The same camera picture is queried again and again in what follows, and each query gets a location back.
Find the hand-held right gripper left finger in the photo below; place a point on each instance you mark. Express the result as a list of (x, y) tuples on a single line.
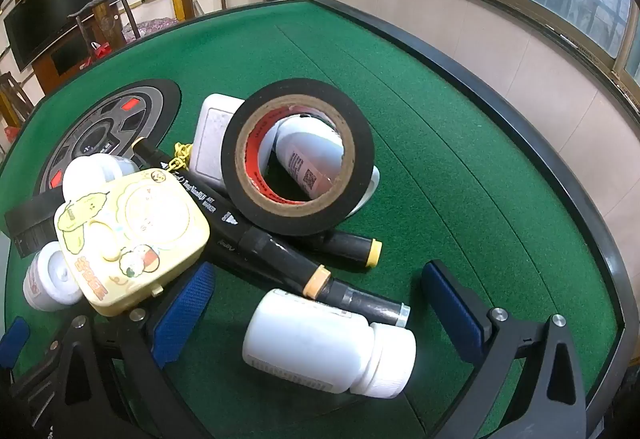
[(182, 314)]

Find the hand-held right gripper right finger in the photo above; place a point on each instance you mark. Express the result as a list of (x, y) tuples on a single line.
[(452, 314)]

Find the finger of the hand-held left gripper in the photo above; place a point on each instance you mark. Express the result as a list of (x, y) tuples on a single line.
[(12, 339), (30, 221)]

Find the small white jar red label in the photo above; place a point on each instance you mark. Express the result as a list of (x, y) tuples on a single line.
[(47, 279)]

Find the black marker grey end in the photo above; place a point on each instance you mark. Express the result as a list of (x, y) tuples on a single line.
[(370, 304)]

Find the yellow cartoon case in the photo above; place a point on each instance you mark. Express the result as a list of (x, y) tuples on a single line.
[(130, 239)]

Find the black marker orange end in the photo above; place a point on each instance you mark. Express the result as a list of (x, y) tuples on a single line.
[(260, 244)]

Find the black marker yellow end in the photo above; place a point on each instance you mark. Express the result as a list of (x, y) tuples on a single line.
[(350, 246)]

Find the large white pill bottle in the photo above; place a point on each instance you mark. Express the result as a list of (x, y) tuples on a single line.
[(310, 339)]

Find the white switch plate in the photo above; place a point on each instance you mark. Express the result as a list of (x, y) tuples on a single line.
[(212, 144)]

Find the black tape roll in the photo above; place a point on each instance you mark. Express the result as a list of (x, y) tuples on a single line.
[(357, 154)]

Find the white bottle with printed label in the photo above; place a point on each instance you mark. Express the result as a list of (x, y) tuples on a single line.
[(305, 159)]

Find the round table control panel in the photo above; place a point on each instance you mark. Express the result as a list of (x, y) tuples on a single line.
[(100, 129)]

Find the dark wooden chair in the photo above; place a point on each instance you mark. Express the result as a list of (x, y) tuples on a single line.
[(12, 99)]

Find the wooden television cabinet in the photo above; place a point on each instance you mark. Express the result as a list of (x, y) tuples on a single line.
[(65, 61)]

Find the red bag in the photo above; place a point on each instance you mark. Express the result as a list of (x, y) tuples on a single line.
[(100, 50)]

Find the floral cloth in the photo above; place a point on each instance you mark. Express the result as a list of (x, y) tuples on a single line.
[(155, 26)]

